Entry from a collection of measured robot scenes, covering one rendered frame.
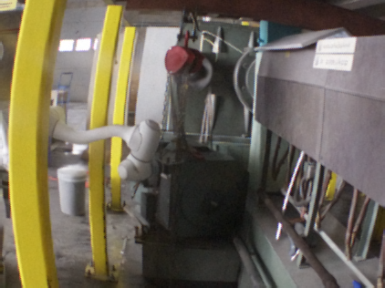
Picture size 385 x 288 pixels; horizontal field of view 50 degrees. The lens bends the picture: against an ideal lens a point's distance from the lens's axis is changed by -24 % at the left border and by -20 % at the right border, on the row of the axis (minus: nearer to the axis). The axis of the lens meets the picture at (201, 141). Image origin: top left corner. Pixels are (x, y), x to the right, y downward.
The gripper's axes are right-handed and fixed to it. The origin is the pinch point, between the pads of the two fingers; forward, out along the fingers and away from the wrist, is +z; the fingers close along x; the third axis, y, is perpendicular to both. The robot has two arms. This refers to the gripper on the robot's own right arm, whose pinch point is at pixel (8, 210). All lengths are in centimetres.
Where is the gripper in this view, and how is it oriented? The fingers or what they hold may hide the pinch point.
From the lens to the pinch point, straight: 232.5
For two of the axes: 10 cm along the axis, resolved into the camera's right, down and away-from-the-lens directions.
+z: -0.9, 9.9, 1.4
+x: 3.5, 1.6, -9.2
